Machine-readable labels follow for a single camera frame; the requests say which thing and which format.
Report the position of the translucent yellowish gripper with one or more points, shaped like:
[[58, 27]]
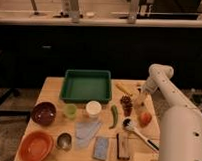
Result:
[[140, 99]]

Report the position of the silver fork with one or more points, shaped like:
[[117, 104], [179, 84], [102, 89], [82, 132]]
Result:
[[138, 86]]

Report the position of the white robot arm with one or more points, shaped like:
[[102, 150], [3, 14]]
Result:
[[181, 125]]

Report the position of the purple bowl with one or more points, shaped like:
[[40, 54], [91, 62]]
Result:
[[44, 113]]

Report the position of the orange bowl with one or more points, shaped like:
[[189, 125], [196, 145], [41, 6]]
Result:
[[35, 146]]

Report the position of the bunch of dark grapes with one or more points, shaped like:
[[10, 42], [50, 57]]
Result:
[[127, 105]]

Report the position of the orange peach fruit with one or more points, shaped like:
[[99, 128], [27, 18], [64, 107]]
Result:
[[145, 118]]

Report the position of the wooden brush block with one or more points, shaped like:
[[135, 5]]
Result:
[[122, 147]]

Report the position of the white cup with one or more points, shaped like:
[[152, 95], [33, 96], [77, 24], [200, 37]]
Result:
[[93, 108]]

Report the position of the blue sponge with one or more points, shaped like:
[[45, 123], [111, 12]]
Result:
[[100, 148]]

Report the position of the green plastic tray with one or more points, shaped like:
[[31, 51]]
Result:
[[82, 86]]

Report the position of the light blue cloth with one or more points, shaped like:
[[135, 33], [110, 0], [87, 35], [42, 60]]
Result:
[[85, 131]]

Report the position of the green plastic cup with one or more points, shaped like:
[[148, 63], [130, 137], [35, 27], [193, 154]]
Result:
[[70, 111]]

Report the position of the small metal cup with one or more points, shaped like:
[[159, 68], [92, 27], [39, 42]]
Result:
[[63, 141]]

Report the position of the white spoon blue handle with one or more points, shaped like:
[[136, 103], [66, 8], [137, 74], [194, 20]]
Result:
[[129, 125]]

